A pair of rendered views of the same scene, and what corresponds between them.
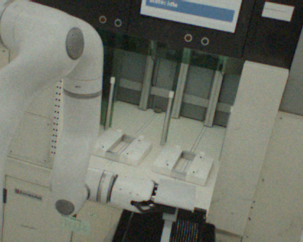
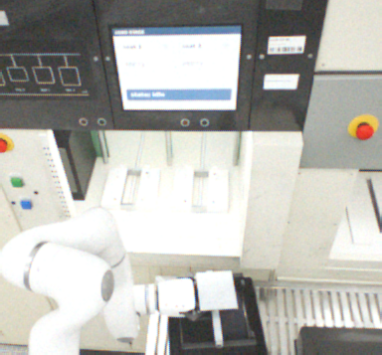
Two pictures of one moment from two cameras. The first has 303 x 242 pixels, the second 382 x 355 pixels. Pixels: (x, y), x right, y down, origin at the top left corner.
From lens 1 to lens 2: 0.61 m
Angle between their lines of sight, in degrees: 28
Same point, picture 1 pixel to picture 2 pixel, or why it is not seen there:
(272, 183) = (297, 223)
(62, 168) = (113, 319)
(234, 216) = (267, 258)
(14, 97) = (71, 342)
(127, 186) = (171, 299)
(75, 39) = (107, 286)
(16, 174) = not seen: hidden behind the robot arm
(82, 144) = (123, 294)
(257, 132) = (278, 196)
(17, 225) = not seen: hidden behind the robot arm
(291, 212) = (319, 240)
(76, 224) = not seen: hidden behind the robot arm
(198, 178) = (220, 208)
